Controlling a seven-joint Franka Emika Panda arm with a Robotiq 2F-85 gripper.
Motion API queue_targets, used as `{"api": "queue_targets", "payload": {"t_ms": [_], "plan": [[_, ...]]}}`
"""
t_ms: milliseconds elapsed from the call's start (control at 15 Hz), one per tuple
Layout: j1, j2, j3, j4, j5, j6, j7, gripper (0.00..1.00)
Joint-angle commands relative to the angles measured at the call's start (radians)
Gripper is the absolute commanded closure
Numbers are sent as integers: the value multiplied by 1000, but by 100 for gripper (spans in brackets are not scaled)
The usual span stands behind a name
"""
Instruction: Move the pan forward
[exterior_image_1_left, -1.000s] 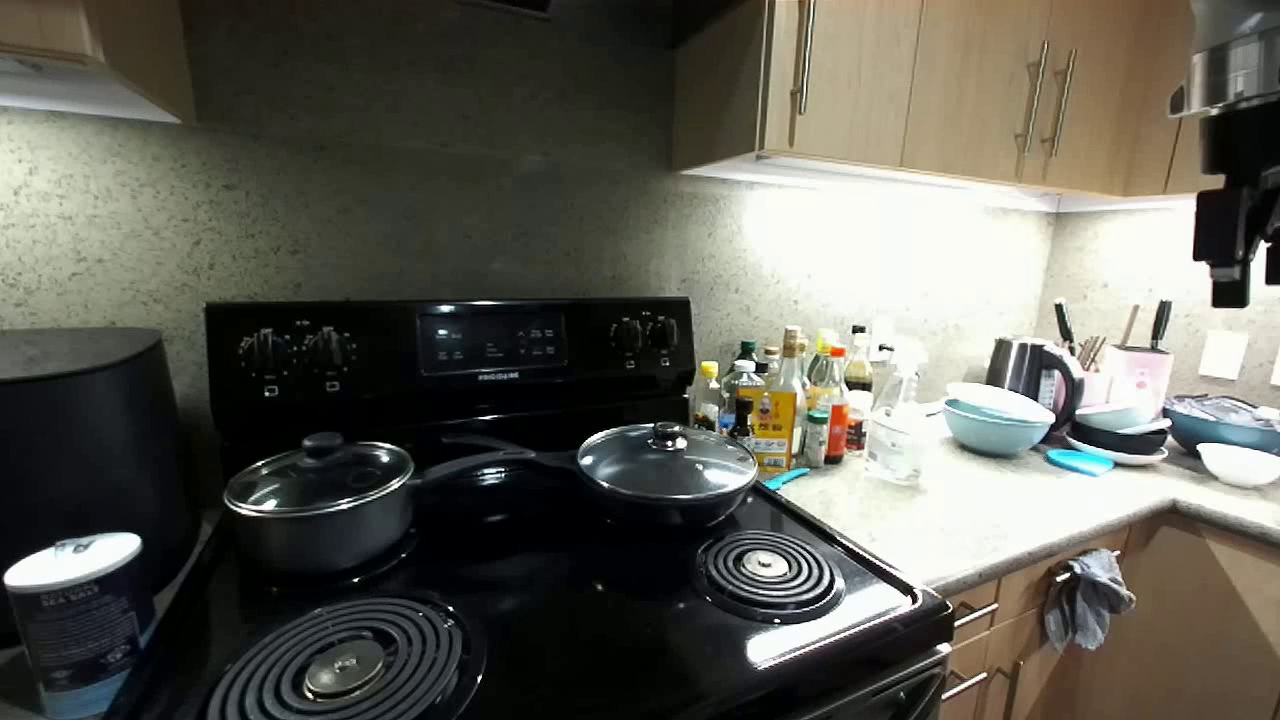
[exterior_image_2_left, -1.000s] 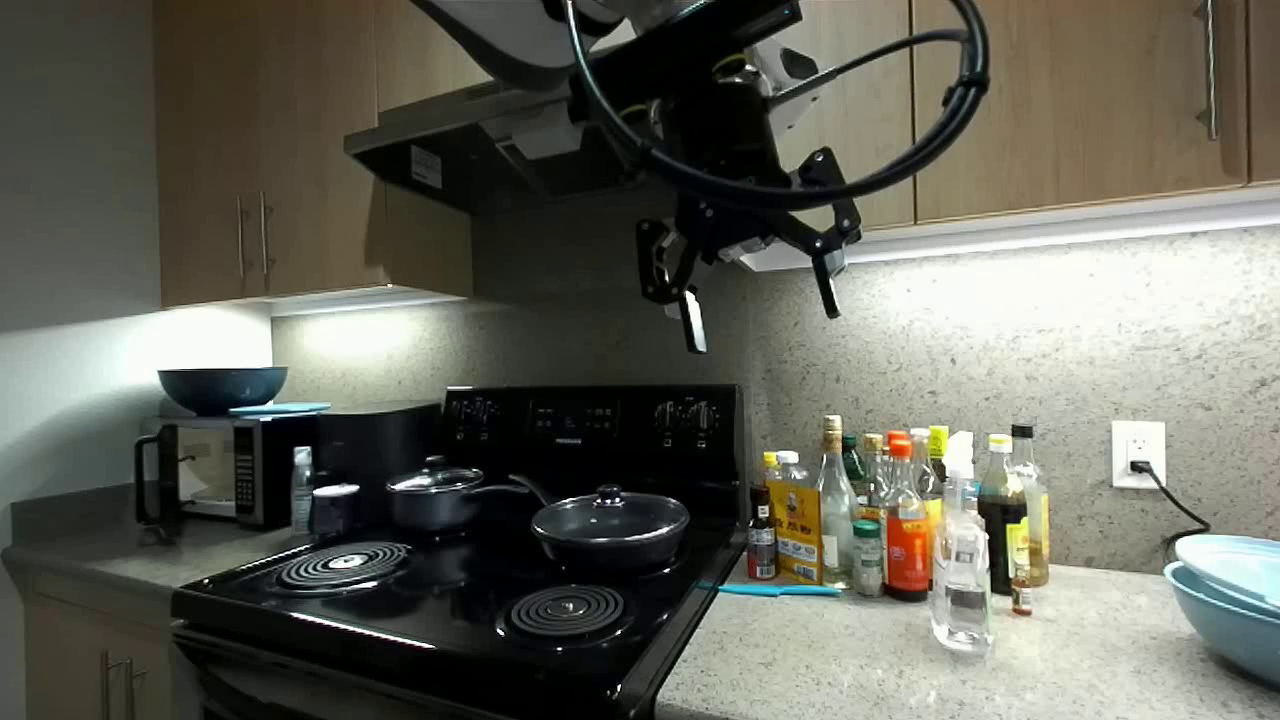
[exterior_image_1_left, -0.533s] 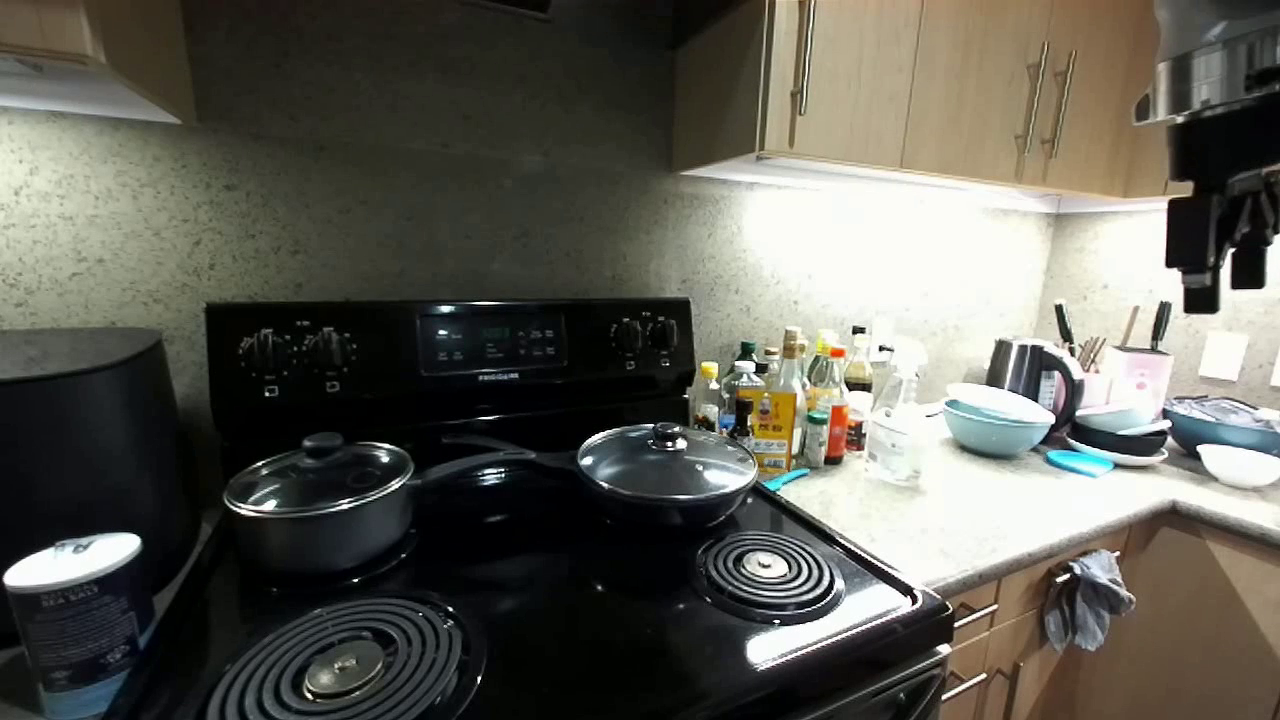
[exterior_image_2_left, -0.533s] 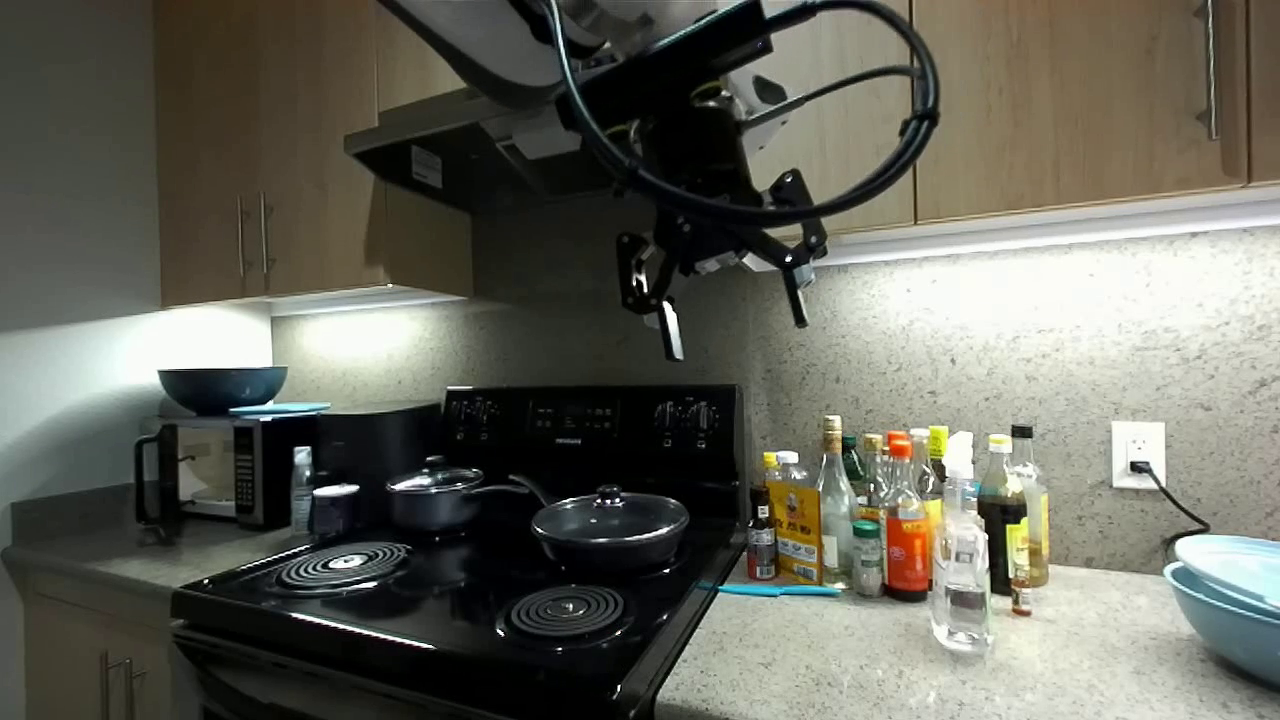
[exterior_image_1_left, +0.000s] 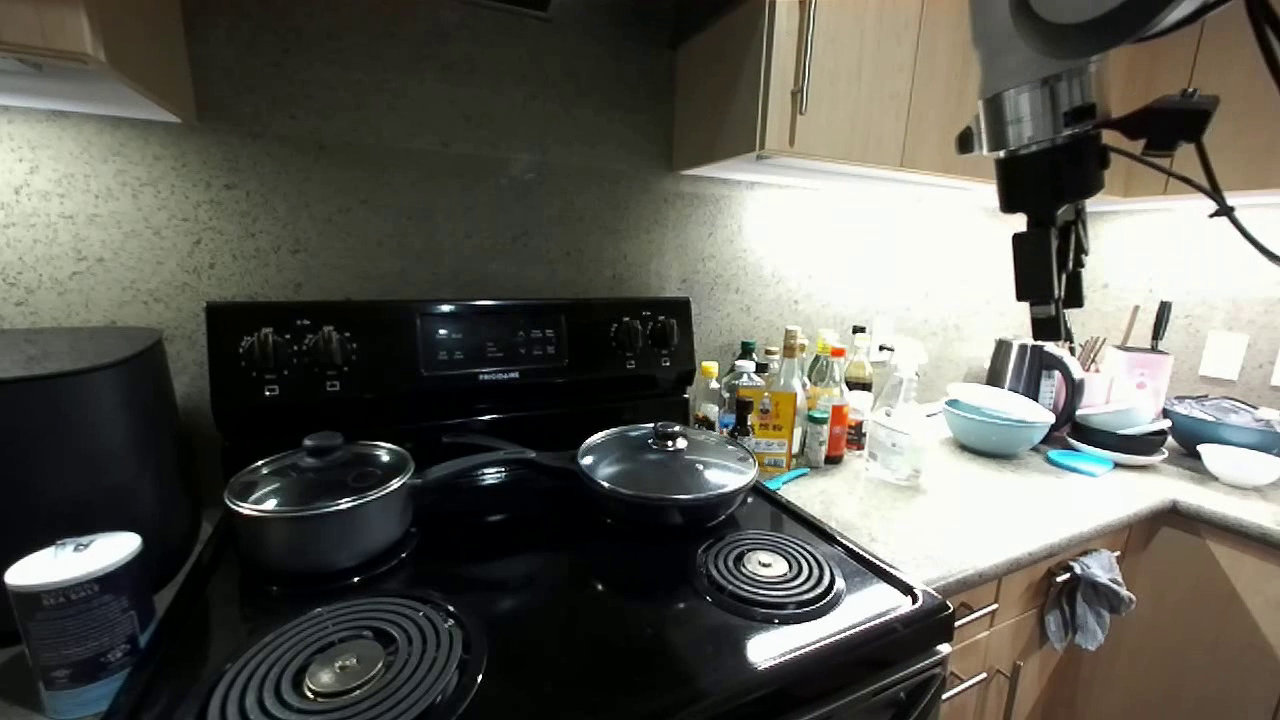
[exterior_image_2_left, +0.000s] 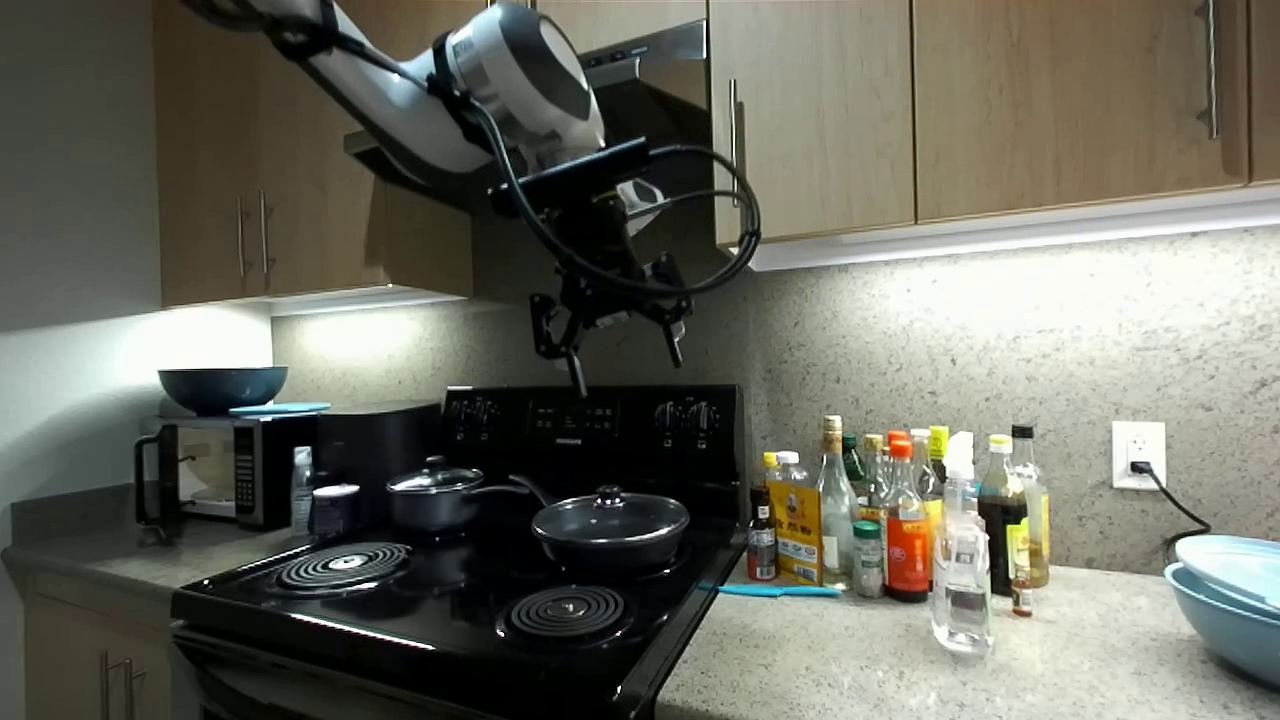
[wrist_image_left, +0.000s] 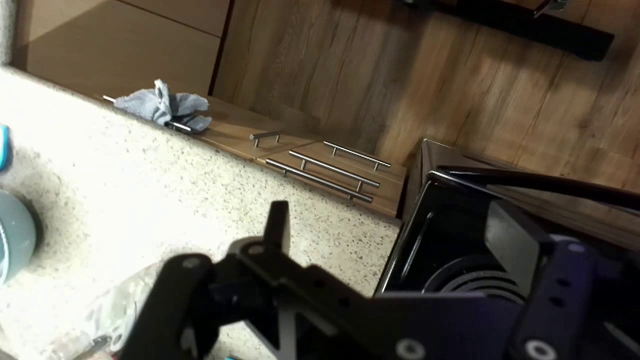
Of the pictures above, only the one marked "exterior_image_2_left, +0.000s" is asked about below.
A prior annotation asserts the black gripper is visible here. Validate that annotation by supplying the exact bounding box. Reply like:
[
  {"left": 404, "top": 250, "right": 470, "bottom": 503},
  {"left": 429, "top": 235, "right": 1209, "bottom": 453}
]
[{"left": 529, "top": 213, "right": 697, "bottom": 401}]

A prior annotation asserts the glass frying pan lid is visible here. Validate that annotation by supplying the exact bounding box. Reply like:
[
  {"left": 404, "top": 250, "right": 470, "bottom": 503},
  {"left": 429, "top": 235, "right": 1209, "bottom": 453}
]
[{"left": 533, "top": 483, "right": 692, "bottom": 534}]

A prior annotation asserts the glass saucepan lid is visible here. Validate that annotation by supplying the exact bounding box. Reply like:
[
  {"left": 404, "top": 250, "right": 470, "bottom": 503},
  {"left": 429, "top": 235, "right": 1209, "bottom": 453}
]
[{"left": 383, "top": 457, "right": 489, "bottom": 501}]

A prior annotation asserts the grey saucepan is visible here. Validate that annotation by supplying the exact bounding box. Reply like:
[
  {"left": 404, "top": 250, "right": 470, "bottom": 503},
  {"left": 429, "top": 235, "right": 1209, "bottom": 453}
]
[{"left": 383, "top": 457, "right": 492, "bottom": 538}]

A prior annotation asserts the small dark spice jar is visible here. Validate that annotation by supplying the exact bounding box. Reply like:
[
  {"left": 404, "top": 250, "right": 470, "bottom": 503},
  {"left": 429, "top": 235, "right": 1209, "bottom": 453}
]
[{"left": 744, "top": 483, "right": 781, "bottom": 582}]

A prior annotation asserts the black air fryer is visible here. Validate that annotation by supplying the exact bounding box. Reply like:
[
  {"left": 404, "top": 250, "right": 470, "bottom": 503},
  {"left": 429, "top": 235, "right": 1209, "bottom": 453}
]
[{"left": 317, "top": 403, "right": 451, "bottom": 496}]

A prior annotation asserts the stainless range hood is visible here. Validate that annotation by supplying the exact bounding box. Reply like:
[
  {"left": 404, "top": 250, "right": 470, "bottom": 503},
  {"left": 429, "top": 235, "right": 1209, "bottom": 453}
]
[{"left": 341, "top": 14, "right": 711, "bottom": 215}]

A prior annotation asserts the small burner coil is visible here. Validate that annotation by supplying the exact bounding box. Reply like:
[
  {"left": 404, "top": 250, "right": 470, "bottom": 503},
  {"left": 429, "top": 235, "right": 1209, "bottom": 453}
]
[{"left": 502, "top": 579, "right": 637, "bottom": 645}]

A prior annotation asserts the glass bottle gold cap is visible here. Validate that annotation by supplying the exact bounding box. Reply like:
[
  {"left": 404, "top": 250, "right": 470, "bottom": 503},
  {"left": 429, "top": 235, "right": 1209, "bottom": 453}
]
[{"left": 818, "top": 412, "right": 861, "bottom": 586}]

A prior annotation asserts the narrow wooden cabinet door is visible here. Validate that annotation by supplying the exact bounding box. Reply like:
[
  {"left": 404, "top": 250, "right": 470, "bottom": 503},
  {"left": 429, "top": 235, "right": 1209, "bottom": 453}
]
[{"left": 709, "top": 0, "right": 919, "bottom": 248}]

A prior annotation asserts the teal utensil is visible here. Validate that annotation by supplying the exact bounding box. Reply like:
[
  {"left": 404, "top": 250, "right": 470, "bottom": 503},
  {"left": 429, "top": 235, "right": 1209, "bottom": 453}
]
[{"left": 716, "top": 577, "right": 851, "bottom": 599}]

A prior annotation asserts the wooden cabinet over hood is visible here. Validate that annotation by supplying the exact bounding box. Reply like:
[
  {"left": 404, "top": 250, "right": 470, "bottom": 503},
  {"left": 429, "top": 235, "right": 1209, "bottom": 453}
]
[{"left": 533, "top": 0, "right": 711, "bottom": 54}]

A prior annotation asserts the teal plate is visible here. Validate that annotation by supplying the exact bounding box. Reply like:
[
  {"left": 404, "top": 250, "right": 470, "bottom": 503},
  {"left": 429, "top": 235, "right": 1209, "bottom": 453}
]
[{"left": 223, "top": 397, "right": 331, "bottom": 420}]

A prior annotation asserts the small green lid jar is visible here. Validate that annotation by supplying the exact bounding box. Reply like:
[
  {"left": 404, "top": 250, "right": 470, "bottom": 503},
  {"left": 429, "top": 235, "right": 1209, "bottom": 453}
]
[{"left": 851, "top": 513, "right": 887, "bottom": 599}]

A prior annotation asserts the black electric stove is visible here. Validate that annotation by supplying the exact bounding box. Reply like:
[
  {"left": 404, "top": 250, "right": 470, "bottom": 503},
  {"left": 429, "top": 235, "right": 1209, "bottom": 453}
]
[{"left": 167, "top": 381, "right": 752, "bottom": 720}]

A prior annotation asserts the bottle yellow green cap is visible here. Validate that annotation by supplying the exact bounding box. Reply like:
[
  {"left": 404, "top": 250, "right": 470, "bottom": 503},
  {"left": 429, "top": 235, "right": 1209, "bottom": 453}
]
[{"left": 924, "top": 420, "right": 951, "bottom": 534}]

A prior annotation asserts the large burner coil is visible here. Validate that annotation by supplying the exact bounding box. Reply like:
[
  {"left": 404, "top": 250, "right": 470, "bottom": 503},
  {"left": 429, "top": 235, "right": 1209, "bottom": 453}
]
[{"left": 271, "top": 534, "right": 418, "bottom": 599}]

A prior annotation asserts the orange sauce bottle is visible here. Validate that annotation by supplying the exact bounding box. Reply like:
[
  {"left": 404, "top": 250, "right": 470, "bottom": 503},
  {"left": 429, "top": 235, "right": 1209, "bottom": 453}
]
[{"left": 879, "top": 426, "right": 935, "bottom": 604}]

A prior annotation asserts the under-cabinet light strip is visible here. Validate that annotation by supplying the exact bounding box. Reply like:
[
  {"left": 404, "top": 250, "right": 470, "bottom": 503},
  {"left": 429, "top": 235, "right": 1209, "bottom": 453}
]
[{"left": 727, "top": 184, "right": 1280, "bottom": 277}]

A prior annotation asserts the dark blue bowl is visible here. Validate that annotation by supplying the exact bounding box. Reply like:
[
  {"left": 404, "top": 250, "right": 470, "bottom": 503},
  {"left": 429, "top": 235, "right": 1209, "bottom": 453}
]
[{"left": 156, "top": 363, "right": 292, "bottom": 420}]

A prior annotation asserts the black toaster oven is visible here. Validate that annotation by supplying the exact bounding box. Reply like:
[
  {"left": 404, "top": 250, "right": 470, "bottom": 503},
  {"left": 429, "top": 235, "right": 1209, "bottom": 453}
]
[{"left": 133, "top": 408, "right": 321, "bottom": 534}]

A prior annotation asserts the clear spray bottle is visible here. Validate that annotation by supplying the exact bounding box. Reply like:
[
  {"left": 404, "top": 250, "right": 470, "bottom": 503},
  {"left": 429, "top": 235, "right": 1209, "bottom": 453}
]
[{"left": 929, "top": 426, "right": 998, "bottom": 659}]

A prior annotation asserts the dark soy sauce bottle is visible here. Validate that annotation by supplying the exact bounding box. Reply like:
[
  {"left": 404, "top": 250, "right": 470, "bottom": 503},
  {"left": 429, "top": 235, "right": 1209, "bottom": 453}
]
[{"left": 975, "top": 432, "right": 1034, "bottom": 596}]

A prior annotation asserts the wide wooden cabinet door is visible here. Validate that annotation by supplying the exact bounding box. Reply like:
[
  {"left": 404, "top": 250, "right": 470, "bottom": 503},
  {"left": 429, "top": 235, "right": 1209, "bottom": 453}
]
[{"left": 913, "top": 0, "right": 1251, "bottom": 224}]

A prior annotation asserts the wooden base cabinet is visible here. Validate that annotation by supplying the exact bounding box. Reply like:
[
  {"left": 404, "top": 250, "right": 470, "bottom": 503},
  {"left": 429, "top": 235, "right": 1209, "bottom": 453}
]
[{"left": 15, "top": 582, "right": 184, "bottom": 720}]

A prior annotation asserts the light blue bowl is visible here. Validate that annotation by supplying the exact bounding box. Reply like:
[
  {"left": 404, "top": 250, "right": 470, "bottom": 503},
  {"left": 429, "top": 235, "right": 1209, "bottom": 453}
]
[
  {"left": 1159, "top": 558, "right": 1280, "bottom": 690},
  {"left": 1173, "top": 531, "right": 1280, "bottom": 616}
]

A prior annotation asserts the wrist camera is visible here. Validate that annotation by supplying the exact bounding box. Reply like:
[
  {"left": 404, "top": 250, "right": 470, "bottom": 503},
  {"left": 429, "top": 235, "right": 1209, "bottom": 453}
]
[{"left": 609, "top": 170, "right": 671, "bottom": 242}]

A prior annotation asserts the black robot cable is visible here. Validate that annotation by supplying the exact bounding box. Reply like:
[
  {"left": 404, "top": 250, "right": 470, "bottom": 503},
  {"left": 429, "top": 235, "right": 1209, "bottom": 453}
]
[{"left": 457, "top": 75, "right": 770, "bottom": 305}]

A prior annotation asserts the wooden two-door wall cabinet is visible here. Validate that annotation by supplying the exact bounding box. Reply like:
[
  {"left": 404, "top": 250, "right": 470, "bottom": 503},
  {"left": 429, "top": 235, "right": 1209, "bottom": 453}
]
[{"left": 153, "top": 0, "right": 478, "bottom": 306}]

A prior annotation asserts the white wall outlet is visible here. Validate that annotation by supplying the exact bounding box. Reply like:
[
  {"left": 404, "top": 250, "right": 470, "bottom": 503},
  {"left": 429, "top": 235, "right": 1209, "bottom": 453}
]
[{"left": 1108, "top": 416, "right": 1173, "bottom": 496}]

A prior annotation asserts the black plug cable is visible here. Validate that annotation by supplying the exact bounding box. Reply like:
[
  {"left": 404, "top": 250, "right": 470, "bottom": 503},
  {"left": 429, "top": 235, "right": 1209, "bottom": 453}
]
[{"left": 1123, "top": 457, "right": 1217, "bottom": 550}]

